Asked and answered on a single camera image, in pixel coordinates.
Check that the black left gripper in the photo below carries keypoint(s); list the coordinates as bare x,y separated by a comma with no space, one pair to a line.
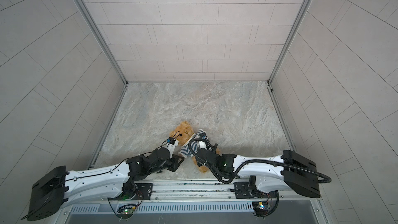
177,162

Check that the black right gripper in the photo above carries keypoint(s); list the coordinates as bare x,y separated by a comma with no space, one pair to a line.
199,154

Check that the blue white striped knit sweater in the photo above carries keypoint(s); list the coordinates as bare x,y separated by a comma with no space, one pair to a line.
190,147

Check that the tan plush teddy bear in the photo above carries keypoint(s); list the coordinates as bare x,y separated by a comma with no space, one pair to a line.
182,133

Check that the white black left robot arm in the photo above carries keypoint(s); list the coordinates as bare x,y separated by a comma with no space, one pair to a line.
60,188

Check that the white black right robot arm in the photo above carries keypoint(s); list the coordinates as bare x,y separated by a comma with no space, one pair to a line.
290,171

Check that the left green circuit board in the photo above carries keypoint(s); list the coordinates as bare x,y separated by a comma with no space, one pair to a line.
128,209

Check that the green circuit board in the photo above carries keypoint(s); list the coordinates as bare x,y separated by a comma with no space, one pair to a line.
128,209
260,208

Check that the white ventilation grille strip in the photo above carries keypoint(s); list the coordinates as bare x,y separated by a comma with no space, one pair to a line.
168,207

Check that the right green circuit board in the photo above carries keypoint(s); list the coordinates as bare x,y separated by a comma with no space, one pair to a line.
260,208

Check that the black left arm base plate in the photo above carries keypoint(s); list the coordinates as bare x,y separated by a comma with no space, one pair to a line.
138,192

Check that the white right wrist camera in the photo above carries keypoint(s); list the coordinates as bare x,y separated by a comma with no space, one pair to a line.
202,143

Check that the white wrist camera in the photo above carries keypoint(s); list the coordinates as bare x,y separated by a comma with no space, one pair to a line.
172,143
202,143

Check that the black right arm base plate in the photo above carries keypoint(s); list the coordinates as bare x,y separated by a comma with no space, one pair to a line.
248,190

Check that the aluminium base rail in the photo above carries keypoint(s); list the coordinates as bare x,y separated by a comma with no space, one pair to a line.
205,190

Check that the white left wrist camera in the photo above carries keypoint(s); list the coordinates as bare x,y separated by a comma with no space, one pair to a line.
172,143

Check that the aluminium left corner post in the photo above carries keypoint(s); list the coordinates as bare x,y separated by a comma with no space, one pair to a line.
99,38

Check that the aluminium corner post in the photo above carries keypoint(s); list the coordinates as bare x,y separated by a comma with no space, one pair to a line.
297,22
99,38

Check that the aluminium right corner post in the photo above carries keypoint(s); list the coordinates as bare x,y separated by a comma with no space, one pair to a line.
297,22

